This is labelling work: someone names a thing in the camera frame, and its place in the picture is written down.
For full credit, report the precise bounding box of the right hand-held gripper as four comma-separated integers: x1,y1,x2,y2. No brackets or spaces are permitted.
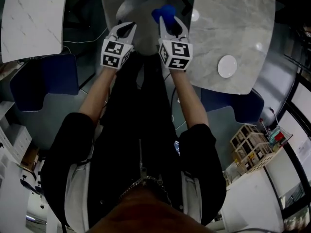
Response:
158,15,193,70

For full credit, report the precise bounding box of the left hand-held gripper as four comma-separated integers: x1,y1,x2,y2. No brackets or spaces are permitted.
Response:
100,21,138,71

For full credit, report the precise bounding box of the blue cloth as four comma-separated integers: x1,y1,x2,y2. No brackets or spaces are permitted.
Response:
151,4,176,27

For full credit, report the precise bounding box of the grey chair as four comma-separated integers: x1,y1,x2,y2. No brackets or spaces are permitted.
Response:
101,0,193,56

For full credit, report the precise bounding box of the person's right forearm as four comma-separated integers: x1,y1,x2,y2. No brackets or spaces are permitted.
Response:
168,67,210,131

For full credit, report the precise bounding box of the person's left forearm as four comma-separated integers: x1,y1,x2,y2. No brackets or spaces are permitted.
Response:
78,66,118,124

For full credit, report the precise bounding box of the blue upholstered chair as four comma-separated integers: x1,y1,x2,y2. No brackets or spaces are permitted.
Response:
200,87,265,125
9,53,79,113

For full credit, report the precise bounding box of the grey marble table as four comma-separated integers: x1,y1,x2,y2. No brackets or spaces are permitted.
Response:
187,0,276,96

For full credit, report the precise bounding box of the white round plate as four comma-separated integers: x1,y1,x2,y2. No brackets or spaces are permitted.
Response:
217,54,238,78

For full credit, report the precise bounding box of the white marble table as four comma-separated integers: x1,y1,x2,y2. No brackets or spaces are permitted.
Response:
0,0,70,64

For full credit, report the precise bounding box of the person's black clothed body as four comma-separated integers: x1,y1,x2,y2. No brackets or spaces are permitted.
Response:
39,52,227,233

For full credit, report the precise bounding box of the wooden crate shelf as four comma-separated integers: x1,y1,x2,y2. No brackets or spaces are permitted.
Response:
229,123,284,175

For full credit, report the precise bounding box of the small shopping cart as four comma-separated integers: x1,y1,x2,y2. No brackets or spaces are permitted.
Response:
258,107,294,153

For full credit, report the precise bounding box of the white drawer cabinet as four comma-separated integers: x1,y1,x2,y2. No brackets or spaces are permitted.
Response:
0,100,33,165

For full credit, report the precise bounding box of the thin white cable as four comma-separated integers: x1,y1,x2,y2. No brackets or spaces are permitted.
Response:
62,27,108,54

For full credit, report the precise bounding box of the black cable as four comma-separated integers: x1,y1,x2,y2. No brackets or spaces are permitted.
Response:
169,85,181,109

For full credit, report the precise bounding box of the silver chain necklace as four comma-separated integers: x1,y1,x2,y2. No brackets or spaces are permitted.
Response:
118,175,173,207

